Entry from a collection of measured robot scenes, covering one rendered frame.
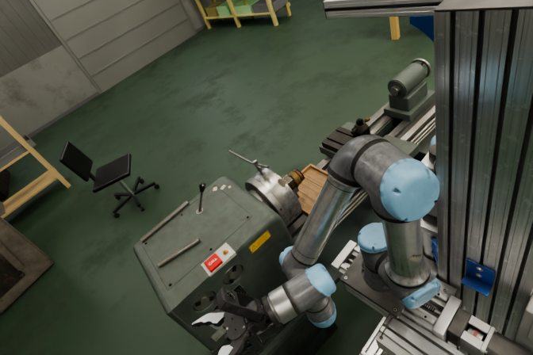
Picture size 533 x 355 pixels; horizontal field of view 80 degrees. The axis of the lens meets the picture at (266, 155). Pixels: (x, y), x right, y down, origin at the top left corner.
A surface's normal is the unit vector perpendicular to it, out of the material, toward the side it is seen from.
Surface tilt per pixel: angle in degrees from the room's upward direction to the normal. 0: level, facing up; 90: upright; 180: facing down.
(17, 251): 90
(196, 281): 0
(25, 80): 90
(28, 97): 90
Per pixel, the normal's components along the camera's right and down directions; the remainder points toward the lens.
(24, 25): 0.66, 0.28
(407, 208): 0.33, 0.38
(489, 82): -0.67, 0.63
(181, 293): -0.33, -0.73
